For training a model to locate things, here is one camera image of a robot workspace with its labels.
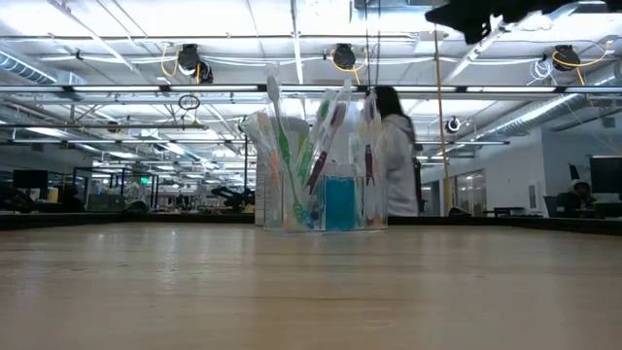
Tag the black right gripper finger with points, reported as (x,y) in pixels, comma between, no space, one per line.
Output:
(449,14)

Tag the purple white toothbrush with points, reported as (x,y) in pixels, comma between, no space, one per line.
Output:
(369,165)
(318,170)

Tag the green white toothbrush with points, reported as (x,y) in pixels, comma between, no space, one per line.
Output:
(306,165)
(285,150)

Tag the clear acrylic organizer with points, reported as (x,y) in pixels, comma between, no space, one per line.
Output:
(359,209)

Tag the blue white toothbrush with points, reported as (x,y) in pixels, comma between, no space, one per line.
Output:
(309,221)

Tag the black background robot arm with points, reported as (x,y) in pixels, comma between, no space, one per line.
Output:
(233,197)

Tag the white hanging conduit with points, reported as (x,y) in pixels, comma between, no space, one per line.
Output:
(296,39)

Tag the walking person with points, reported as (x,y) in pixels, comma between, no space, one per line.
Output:
(401,165)

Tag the large black monitor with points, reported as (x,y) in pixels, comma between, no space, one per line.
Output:
(607,175)

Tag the black chair back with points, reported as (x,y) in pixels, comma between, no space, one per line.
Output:
(458,212)
(137,208)

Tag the seated person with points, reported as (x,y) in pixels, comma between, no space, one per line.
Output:
(578,200)

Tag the yellow container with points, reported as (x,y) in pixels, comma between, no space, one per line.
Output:
(53,194)

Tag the small black monitor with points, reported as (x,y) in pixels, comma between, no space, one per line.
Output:
(30,179)

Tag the silver air duct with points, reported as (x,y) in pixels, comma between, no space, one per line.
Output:
(534,119)
(24,68)

